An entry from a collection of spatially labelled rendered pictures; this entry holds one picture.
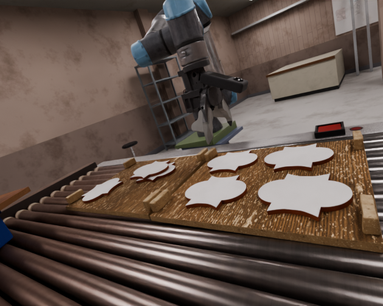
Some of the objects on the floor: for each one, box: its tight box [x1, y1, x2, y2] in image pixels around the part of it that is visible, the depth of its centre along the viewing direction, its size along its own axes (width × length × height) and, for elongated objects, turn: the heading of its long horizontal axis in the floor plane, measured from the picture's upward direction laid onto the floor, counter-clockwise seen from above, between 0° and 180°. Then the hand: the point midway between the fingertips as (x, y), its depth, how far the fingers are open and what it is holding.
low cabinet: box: [266, 49, 345, 102], centre depth 629 cm, size 160×198×78 cm
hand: (223, 134), depth 61 cm, fingers open, 14 cm apart
